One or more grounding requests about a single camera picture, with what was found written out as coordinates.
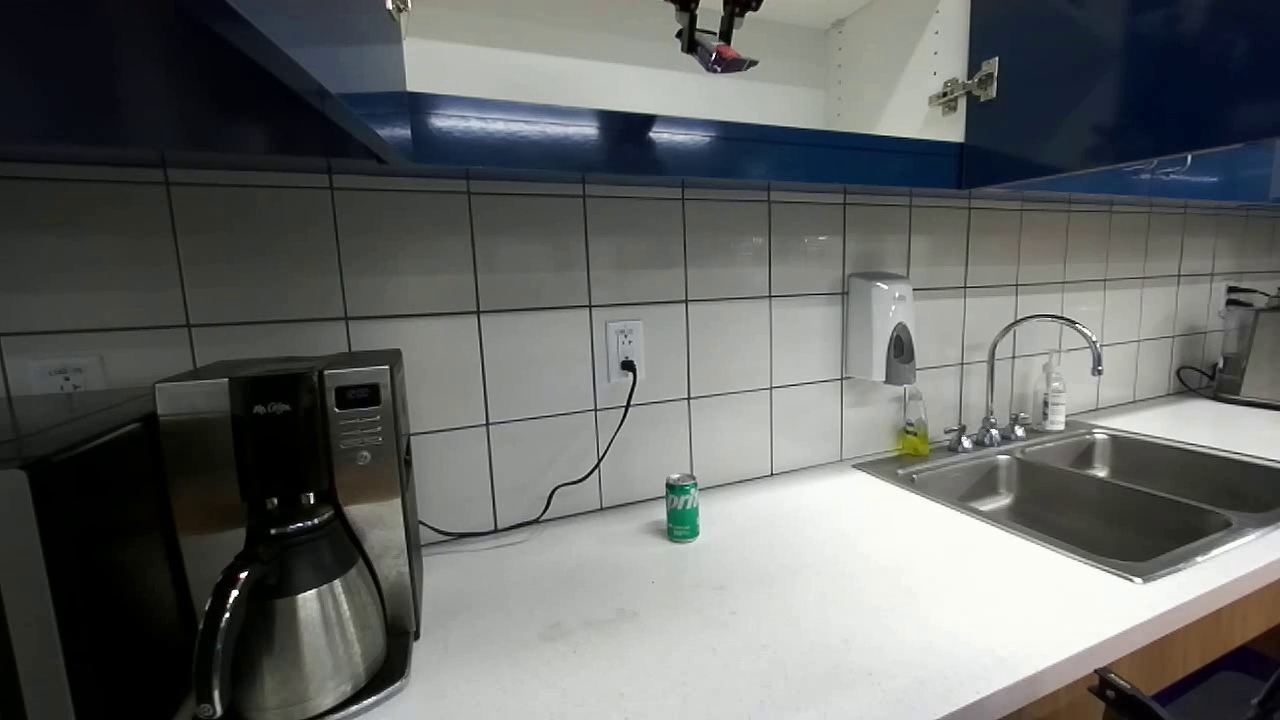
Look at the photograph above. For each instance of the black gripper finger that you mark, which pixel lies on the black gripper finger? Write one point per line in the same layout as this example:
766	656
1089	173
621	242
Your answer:
685	27
743	17

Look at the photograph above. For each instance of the metal cupboard hinge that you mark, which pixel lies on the metal cupboard hinge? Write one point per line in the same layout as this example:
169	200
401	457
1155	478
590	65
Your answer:
963	86
399	7

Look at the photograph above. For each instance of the blue cupboard door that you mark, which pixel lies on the blue cupboard door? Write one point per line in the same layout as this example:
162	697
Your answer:
1122	73
264	55

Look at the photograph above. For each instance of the chrome sink faucet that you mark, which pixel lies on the chrome sink faucet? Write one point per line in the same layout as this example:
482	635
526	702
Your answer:
992	385

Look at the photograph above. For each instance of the yellow dish soap bottle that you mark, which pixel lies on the yellow dish soap bottle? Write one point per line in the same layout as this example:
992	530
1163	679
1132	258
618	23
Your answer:
912	443

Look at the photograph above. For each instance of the green soda can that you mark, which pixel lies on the green soda can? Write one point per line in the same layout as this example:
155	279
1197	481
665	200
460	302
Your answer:
681	511

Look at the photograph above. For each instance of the white plastic bottle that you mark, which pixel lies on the white plastic bottle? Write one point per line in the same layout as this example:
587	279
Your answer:
1054	397

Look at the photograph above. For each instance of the black steel coffee maker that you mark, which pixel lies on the black steel coffee maker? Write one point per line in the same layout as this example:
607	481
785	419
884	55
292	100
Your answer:
383	453

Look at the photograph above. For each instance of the stainless steel double sink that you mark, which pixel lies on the stainless steel double sink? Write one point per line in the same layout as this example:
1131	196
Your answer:
1067	507

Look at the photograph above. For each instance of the black metal countertop appliance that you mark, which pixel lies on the black metal countertop appliance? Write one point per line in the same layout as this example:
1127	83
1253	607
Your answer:
1244	343

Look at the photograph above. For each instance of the stainless steel coffee carafe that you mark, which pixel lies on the stainless steel coffee carafe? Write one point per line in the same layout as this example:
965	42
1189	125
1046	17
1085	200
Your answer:
300	625

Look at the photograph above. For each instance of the wooden base cabinet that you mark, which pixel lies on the wooden base cabinet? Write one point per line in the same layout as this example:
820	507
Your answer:
1172	641

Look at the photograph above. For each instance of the black microwave oven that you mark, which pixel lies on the black microwave oven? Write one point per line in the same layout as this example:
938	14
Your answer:
107	584

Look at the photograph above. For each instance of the dark blue chair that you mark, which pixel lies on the dark blue chair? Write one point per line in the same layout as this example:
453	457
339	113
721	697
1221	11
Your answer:
1213	691

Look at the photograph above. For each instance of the blue open wall cupboard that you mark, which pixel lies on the blue open wall cupboard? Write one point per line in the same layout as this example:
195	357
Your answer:
665	143

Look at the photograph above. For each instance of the white wall outlet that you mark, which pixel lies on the white wall outlet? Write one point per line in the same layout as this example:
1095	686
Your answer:
60	377
621	347

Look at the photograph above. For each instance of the white wall soap dispenser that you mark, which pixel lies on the white wall soap dispenser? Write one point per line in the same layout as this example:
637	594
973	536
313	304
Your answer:
882	327

